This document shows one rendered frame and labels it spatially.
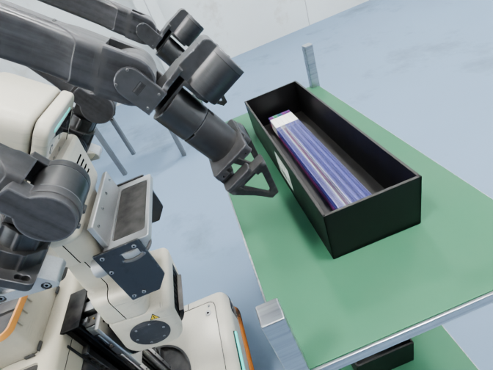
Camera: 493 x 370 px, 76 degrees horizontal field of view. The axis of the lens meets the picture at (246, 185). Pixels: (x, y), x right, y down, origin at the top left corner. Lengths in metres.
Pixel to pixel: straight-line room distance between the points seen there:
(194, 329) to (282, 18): 5.24
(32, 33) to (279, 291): 0.50
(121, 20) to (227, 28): 4.92
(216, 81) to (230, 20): 5.31
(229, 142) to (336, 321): 0.32
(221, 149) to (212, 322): 1.07
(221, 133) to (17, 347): 0.77
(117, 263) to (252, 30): 5.33
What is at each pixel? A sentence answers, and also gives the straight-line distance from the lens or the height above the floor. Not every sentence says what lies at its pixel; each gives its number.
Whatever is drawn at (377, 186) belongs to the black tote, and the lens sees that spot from 0.71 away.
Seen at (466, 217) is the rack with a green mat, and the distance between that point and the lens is 0.67.
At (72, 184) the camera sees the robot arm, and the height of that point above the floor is 1.25.
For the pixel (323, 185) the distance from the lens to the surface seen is 0.68.
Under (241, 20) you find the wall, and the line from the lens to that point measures 5.76.
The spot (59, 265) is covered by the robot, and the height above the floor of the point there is 1.12.
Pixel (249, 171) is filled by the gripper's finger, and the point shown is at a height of 1.20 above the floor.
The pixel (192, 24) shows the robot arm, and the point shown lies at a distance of 0.83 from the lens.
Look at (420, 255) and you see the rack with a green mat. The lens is 0.61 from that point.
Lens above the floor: 1.43
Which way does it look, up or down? 36 degrees down
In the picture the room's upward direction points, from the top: 22 degrees counter-clockwise
